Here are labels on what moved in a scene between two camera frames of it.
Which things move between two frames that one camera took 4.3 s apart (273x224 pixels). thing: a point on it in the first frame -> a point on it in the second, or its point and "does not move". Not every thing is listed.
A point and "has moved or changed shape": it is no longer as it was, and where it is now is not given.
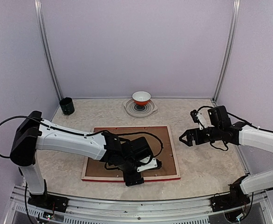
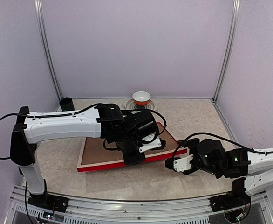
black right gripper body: (214, 136) -> (195, 142)
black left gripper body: (130, 180) -> (128, 158)
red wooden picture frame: (120, 179) -> (81, 167)
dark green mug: (67, 106) does not move
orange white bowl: (141, 98) does not move
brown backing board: (159, 137) has moved or changed shape
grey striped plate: (136, 110) does not move
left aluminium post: (45, 43) does not move
